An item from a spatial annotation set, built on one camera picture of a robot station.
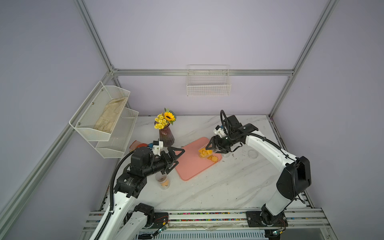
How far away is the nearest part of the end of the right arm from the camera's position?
716 mm

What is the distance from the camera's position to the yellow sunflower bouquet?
85 centimetres

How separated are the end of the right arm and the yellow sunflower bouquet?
0.29 m
